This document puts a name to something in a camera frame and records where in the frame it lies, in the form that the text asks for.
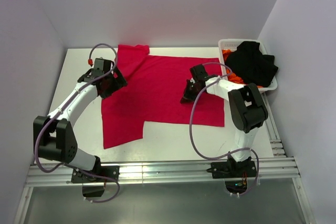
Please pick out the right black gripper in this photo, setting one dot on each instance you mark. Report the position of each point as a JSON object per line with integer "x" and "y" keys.
{"x": 187, "y": 97}

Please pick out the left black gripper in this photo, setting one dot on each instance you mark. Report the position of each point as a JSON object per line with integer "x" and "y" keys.
{"x": 118, "y": 82}

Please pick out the red t shirt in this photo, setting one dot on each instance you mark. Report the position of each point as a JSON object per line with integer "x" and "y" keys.
{"x": 155, "y": 87}

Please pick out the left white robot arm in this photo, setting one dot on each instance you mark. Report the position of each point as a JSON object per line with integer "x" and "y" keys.
{"x": 55, "y": 142}

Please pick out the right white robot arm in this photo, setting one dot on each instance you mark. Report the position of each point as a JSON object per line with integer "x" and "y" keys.
{"x": 247, "y": 108}

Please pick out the orange t shirt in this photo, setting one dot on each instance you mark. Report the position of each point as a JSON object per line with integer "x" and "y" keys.
{"x": 245, "y": 66}

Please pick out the white plastic basket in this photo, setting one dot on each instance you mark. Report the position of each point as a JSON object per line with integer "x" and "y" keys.
{"x": 231, "y": 44}

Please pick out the black t shirt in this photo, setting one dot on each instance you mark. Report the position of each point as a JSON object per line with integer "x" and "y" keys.
{"x": 269, "y": 68}

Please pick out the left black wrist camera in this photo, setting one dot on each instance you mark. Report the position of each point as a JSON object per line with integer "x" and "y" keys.
{"x": 102, "y": 66}

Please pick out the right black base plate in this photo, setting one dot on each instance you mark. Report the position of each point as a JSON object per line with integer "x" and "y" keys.
{"x": 232, "y": 169}

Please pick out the aluminium rail frame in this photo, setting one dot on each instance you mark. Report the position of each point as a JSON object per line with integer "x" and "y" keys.
{"x": 163, "y": 180}

